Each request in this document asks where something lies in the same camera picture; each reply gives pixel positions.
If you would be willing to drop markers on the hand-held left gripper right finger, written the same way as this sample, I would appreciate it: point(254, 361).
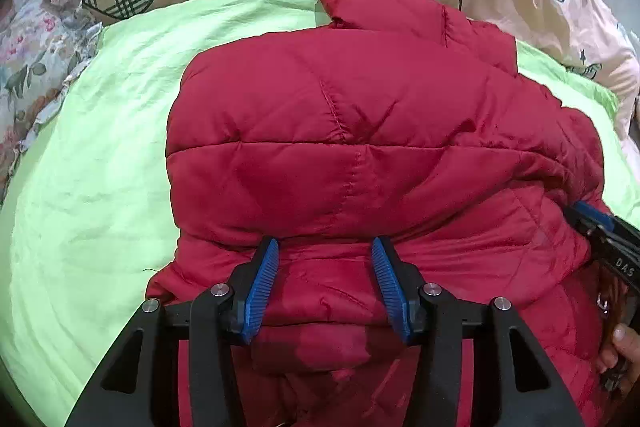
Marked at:
point(392, 292)

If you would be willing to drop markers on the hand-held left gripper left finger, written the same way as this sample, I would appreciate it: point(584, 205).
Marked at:
point(260, 287)

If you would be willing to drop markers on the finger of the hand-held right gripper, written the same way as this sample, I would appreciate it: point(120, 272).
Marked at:
point(592, 216)

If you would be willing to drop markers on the red puffer jacket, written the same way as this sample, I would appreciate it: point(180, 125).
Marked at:
point(350, 132)

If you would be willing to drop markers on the person's right hand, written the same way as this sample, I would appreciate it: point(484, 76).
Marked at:
point(622, 342)

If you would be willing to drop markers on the light green bed sheet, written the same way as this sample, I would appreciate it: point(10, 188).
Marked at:
point(100, 187)

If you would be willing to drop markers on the floral ruffled pillow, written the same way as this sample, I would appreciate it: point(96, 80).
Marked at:
point(35, 57)

